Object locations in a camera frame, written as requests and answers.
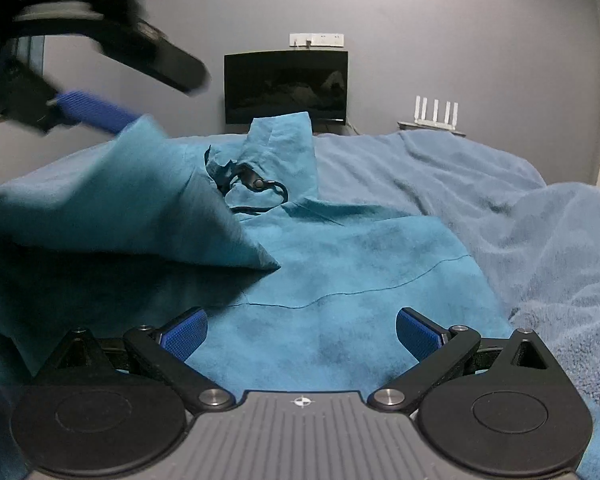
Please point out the black monitor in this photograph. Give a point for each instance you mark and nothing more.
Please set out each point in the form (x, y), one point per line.
(285, 85)

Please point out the white power strip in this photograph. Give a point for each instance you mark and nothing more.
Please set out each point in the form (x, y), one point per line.
(316, 40)

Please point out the light blue blanket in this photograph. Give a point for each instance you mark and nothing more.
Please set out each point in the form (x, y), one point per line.
(480, 185)

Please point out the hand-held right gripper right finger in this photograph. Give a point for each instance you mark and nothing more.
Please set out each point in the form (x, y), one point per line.
(416, 336)

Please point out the white router with antennas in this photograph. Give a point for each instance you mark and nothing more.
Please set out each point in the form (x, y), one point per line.
(435, 115)

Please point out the teal garment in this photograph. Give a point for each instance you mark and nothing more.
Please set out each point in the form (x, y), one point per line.
(330, 280)

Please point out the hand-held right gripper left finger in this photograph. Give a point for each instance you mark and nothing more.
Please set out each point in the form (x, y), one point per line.
(185, 336)

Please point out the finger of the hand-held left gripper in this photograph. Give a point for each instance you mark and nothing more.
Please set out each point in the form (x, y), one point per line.
(160, 62)
(97, 110)

